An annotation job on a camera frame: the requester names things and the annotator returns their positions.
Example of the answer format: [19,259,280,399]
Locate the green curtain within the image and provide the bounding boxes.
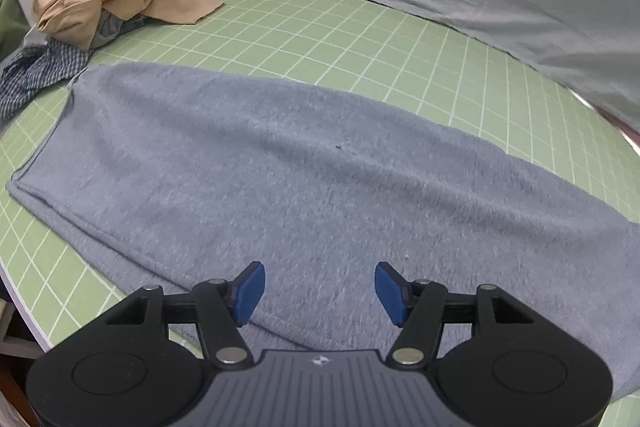
[0,0,31,62]

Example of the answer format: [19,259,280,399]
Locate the green grid mat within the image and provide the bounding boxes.
[0,0,640,427]

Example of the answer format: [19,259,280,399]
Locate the blue checked garment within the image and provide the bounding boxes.
[0,42,96,120]

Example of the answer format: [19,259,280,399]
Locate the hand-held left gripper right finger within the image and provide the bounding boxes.
[374,261,538,368]

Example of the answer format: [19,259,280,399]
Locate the grey knit garment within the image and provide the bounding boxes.
[6,62,640,403]

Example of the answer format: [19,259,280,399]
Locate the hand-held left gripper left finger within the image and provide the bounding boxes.
[102,261,268,368]

